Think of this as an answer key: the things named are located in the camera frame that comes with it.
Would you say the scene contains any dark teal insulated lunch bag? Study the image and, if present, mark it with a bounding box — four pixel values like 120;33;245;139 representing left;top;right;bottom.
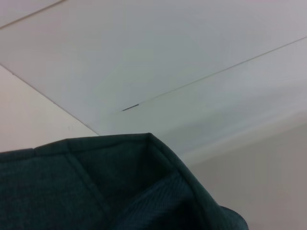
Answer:
0;132;249;230

